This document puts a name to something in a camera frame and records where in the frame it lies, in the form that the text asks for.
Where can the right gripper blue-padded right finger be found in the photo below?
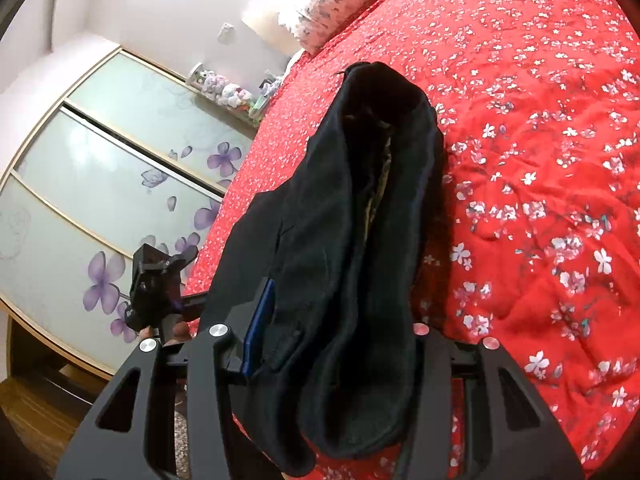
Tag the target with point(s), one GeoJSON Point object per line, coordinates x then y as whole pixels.
{"type": "Point", "coordinates": [509, 431]}

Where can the bedside table with clutter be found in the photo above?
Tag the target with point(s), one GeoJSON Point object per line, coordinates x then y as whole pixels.
{"type": "Point", "coordinates": [269, 87]}

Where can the floral sliding wardrobe doors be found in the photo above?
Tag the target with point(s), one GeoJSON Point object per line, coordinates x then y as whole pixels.
{"type": "Point", "coordinates": [128, 155]}

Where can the black pants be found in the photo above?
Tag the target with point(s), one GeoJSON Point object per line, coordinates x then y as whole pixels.
{"type": "Point", "coordinates": [340, 240]}

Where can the wall switch plate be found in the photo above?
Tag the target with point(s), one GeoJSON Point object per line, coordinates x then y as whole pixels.
{"type": "Point", "coordinates": [226, 34]}

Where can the red floral bedspread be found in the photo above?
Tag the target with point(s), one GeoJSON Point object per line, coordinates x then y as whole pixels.
{"type": "Point", "coordinates": [538, 101]}

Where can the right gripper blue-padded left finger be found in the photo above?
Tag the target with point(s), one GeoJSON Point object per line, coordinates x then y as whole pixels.
{"type": "Point", "coordinates": [129, 432]}

